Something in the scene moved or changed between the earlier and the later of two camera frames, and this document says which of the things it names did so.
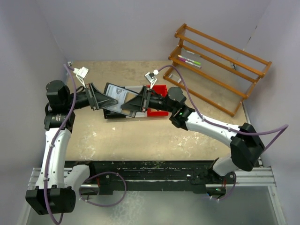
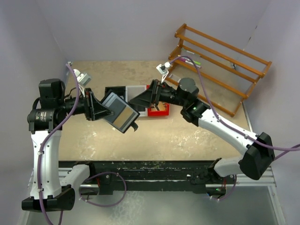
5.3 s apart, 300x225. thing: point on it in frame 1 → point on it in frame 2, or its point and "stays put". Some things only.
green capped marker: (194, 62) stays put
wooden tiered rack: (213, 71) stays put
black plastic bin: (110, 114) → (120, 91)
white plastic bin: (137, 89) stays put
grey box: (123, 94) → (124, 115)
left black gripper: (98, 100) → (94, 109)
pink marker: (182, 59) stays put
